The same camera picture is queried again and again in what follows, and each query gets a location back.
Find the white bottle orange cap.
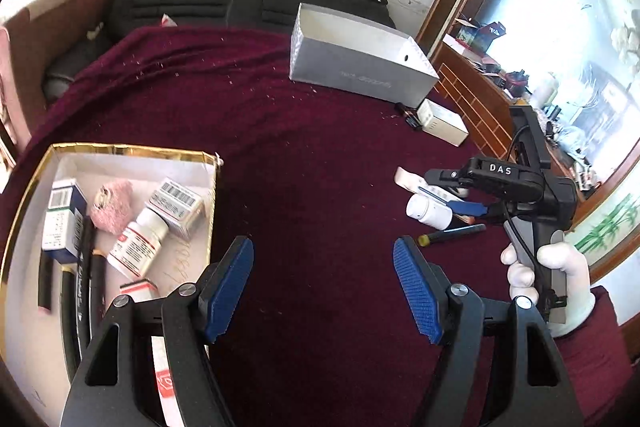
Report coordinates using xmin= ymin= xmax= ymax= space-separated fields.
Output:
xmin=406 ymin=194 xmax=452 ymax=231

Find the black marker yellow cap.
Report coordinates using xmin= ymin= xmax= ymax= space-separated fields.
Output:
xmin=416 ymin=223 xmax=486 ymax=247

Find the white blue ointment box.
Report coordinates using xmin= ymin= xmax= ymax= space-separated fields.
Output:
xmin=394 ymin=167 xmax=469 ymax=202

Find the black marker purple cap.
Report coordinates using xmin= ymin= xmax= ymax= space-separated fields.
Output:
xmin=76 ymin=216 xmax=96 ymax=355

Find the black marker pink cap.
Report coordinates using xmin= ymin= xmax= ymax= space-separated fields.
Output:
xmin=37 ymin=251 xmax=53 ymax=313

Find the right hand white glove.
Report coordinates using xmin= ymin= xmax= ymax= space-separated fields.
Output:
xmin=500 ymin=241 xmax=598 ymax=339

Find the white barcode medicine box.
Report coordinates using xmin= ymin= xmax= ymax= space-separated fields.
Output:
xmin=145 ymin=178 xmax=204 ymax=241

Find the small white cardboard box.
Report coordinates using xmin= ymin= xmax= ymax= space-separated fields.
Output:
xmin=416 ymin=98 xmax=469 ymax=146

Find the white red-label pill bottle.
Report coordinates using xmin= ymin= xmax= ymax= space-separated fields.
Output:
xmin=107 ymin=208 xmax=169 ymax=282

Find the maroon velvet bed cover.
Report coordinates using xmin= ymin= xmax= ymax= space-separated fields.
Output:
xmin=0 ymin=25 xmax=626 ymax=427

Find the wooden window sill shelf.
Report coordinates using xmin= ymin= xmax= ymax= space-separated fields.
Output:
xmin=429 ymin=41 xmax=640 ymax=228

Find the small black bottle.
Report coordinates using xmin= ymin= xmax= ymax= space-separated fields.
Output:
xmin=394 ymin=103 xmax=422 ymax=130

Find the gold-rimmed white tray box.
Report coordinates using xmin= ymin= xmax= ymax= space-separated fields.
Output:
xmin=0 ymin=142 xmax=222 ymax=427

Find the blue white medicine box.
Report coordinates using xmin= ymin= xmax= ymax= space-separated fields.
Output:
xmin=41 ymin=178 xmax=87 ymax=265

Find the grey shoe box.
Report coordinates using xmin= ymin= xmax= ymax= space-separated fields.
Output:
xmin=288 ymin=3 xmax=438 ymax=107

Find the black leather sofa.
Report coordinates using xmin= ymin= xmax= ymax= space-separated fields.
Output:
xmin=42 ymin=0 xmax=395 ymax=104

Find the brown pink armchair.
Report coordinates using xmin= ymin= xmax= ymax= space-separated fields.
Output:
xmin=1 ymin=0 xmax=108 ymax=152

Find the pink fuzzy keychain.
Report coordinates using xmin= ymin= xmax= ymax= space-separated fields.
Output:
xmin=90 ymin=180 xmax=134 ymax=235

